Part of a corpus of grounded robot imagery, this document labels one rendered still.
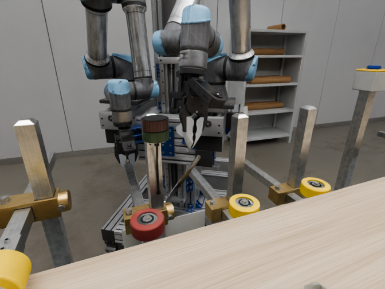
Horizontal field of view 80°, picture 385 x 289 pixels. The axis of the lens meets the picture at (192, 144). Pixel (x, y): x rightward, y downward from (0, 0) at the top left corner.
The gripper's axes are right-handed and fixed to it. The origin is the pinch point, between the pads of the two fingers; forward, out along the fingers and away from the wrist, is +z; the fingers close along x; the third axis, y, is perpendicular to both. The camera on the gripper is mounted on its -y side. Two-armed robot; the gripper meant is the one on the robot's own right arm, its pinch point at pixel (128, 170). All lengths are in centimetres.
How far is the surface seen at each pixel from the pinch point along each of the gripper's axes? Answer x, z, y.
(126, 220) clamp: 4.4, -3.9, -36.2
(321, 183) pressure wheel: -52, -8, -45
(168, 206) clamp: -7.2, -4.0, -34.7
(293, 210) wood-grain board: -35, -7, -52
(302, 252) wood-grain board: -27, -7, -63
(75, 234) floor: 38, 82, 73
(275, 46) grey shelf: -242, -56, 212
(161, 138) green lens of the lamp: -4.6, -26.9, -41.5
